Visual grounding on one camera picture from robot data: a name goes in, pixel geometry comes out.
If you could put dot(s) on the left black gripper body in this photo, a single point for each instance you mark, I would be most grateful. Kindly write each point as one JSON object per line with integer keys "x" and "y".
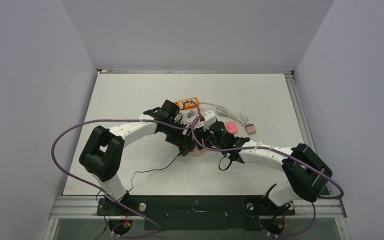
{"x": 174, "y": 135}

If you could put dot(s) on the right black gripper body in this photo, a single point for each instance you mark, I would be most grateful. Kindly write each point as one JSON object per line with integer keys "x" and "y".
{"x": 208, "y": 138}

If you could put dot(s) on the pink plug adapter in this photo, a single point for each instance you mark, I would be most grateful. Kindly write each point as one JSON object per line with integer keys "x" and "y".
{"x": 231, "y": 127}

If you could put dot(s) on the pink brown small charger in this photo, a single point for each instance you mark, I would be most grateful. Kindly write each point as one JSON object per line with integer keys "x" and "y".
{"x": 250, "y": 129}

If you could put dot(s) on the orange power strip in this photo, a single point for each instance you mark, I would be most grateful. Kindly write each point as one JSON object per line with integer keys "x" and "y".
{"x": 188, "y": 103}

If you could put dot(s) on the pink round socket base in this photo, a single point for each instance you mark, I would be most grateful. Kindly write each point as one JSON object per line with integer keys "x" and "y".
{"x": 196, "y": 152}

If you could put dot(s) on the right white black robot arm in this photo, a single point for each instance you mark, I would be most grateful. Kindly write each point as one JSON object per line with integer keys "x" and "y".
{"x": 307, "y": 175}

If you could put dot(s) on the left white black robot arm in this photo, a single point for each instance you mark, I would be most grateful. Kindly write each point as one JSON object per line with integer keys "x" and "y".
{"x": 103, "y": 150}

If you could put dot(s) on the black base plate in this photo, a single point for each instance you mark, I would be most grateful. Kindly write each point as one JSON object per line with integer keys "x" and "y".
{"x": 195, "y": 212}

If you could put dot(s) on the aluminium frame rail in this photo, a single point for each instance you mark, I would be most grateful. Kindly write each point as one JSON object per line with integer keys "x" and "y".
{"x": 299, "y": 110}

